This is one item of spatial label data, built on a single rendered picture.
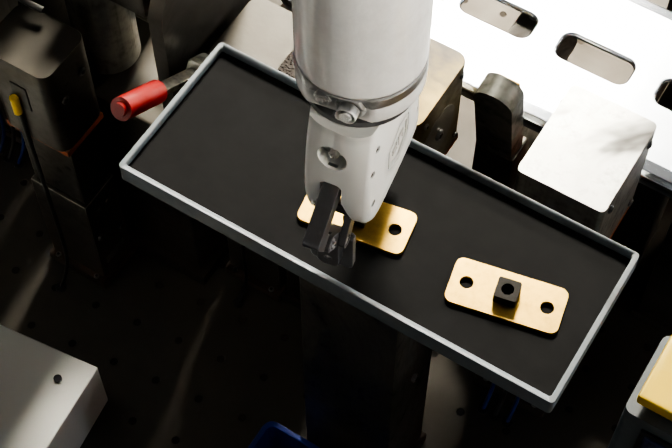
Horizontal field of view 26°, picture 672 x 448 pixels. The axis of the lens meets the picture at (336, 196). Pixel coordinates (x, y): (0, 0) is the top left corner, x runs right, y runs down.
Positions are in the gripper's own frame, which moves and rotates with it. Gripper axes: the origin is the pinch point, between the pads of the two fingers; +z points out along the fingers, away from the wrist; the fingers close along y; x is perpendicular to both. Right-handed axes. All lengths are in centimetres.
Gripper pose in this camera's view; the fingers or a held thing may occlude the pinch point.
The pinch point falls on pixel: (357, 200)
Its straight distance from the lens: 105.6
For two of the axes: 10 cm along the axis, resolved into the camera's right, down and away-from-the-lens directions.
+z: 0.0, 5.2, 8.5
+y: 3.8, -7.9, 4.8
